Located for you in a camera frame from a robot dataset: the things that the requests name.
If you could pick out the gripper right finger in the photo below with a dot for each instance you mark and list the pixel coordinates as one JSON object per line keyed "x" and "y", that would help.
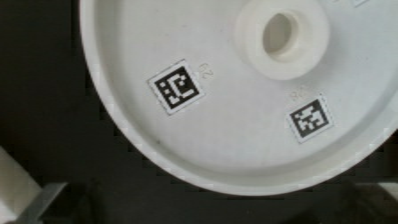
{"x": 376, "y": 203}

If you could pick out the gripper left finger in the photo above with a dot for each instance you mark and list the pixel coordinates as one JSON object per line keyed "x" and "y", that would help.
{"x": 58, "y": 206}

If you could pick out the white round table top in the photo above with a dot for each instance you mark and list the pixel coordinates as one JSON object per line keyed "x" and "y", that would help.
{"x": 250, "y": 86}

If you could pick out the white obstacle wall block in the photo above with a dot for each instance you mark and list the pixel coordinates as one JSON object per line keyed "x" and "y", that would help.
{"x": 19, "y": 188}

